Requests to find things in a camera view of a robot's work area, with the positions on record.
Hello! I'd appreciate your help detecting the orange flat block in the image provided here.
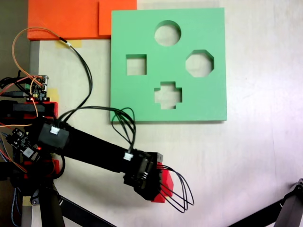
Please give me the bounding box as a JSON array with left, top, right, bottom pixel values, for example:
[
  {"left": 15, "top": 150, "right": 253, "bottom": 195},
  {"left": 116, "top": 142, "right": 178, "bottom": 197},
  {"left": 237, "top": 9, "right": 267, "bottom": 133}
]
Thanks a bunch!
[{"left": 27, "top": 0, "right": 138, "bottom": 40}]

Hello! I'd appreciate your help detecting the wide yellow tape piece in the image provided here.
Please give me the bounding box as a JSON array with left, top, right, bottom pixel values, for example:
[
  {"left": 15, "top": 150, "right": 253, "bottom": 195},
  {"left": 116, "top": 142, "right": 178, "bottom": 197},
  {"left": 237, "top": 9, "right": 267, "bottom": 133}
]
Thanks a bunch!
[{"left": 55, "top": 39, "right": 83, "bottom": 49}]

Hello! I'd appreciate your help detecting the black usb plug cable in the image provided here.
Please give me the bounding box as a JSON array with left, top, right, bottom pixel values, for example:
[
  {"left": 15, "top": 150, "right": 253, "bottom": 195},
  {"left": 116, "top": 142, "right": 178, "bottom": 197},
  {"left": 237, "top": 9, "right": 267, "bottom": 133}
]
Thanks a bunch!
[{"left": 0, "top": 90, "right": 26, "bottom": 98}]

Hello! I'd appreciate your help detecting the black looped gripper cable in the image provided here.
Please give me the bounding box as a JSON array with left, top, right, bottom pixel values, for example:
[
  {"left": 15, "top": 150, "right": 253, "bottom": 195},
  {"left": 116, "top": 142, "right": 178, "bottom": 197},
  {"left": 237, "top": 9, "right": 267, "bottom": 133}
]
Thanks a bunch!
[{"left": 159, "top": 165, "right": 195, "bottom": 213}]

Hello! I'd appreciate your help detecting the black driver circuit board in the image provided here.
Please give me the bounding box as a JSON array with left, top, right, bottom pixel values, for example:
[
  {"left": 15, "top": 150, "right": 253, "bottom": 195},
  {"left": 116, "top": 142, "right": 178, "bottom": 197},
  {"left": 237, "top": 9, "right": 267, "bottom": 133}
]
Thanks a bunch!
[{"left": 6, "top": 127, "right": 41, "bottom": 163}]

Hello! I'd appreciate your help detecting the thin orange wire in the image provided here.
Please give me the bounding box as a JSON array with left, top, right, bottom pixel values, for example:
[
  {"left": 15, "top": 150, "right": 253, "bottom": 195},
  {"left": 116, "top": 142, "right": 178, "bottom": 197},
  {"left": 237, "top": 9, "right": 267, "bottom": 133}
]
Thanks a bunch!
[{"left": 11, "top": 27, "right": 63, "bottom": 83}]

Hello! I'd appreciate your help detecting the circuit board with green terminal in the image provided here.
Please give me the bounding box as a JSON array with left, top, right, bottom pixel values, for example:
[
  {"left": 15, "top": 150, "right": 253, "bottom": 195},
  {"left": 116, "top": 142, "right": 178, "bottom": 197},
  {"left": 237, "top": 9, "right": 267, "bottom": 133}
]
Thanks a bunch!
[{"left": 25, "top": 75, "right": 50, "bottom": 102}]

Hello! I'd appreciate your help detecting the long black cable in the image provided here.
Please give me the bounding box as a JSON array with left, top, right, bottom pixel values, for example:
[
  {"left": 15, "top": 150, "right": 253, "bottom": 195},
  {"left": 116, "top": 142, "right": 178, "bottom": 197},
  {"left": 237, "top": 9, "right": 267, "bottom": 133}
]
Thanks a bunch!
[{"left": 56, "top": 36, "right": 93, "bottom": 126}]

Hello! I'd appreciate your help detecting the red printed base mount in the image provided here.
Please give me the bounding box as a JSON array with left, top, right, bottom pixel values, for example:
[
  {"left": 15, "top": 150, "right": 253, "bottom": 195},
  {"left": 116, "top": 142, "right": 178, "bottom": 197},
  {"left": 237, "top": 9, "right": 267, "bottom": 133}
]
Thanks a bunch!
[{"left": 22, "top": 101, "right": 60, "bottom": 178}]

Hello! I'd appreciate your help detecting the green shape hole board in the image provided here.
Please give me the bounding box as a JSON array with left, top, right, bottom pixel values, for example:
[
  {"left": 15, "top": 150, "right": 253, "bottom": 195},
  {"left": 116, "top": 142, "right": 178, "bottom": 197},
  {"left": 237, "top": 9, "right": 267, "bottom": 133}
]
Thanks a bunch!
[{"left": 109, "top": 7, "right": 228, "bottom": 124}]

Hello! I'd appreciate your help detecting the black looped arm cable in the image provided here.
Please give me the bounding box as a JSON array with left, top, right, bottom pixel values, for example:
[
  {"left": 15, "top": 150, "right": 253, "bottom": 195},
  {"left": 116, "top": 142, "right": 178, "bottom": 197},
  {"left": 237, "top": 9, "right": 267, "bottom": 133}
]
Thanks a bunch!
[{"left": 111, "top": 107, "right": 137, "bottom": 154}]

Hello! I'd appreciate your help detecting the braided blue white cable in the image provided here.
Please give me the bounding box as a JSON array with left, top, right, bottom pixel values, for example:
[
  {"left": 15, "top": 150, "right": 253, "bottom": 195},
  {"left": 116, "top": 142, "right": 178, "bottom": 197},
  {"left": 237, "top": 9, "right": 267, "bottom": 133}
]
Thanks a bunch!
[{"left": 11, "top": 188, "right": 21, "bottom": 227}]

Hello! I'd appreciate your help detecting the red cross columnar block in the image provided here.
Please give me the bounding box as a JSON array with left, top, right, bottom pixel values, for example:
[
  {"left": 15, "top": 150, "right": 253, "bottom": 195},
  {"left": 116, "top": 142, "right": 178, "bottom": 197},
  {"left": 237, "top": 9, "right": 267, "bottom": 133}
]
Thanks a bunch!
[{"left": 151, "top": 161, "right": 175, "bottom": 204}]

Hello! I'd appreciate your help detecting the black camera tripod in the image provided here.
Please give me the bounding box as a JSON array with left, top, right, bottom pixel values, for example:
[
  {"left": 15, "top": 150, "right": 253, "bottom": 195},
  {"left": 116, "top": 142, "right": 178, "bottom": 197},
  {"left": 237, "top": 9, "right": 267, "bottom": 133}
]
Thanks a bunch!
[
  {"left": 29, "top": 182, "right": 114, "bottom": 227},
  {"left": 227, "top": 177, "right": 303, "bottom": 227}
]

